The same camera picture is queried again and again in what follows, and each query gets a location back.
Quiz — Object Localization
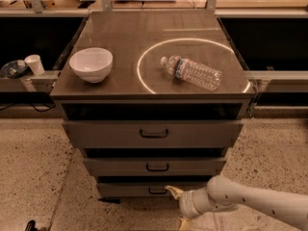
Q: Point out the grey top drawer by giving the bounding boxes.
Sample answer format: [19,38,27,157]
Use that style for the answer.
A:
[63,120,243,148]

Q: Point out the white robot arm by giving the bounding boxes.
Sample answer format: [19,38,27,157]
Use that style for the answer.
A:
[166,176,308,231]

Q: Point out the white ceramic bowl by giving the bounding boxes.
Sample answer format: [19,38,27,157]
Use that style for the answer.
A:
[69,47,113,83]

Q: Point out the white paper cup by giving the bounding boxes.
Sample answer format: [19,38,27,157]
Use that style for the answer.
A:
[25,55,44,75]

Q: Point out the grey middle drawer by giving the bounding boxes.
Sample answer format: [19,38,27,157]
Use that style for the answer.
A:
[84,157,225,176]

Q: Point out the black object bottom left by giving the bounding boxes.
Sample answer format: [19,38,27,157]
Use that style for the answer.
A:
[25,220,47,231]

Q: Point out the clear plastic water bottle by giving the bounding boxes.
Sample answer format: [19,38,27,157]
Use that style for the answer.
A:
[161,55,222,91]

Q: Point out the grey drawer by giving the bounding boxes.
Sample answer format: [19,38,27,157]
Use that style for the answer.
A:
[84,157,225,176]
[97,181,207,198]
[63,120,243,148]

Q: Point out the grey drawer cabinet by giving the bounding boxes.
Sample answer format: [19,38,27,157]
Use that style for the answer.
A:
[51,10,255,186]

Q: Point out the dark round dish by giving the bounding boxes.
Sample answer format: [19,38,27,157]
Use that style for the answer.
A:
[1,60,28,79]

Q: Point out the black cable on floor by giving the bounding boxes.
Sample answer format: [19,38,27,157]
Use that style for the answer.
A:
[0,101,57,113]

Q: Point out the grey bottom drawer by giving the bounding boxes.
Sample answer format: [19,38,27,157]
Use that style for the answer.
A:
[97,181,207,198]

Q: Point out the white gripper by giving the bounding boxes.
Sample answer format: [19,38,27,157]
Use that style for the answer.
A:
[165,186,217,231]

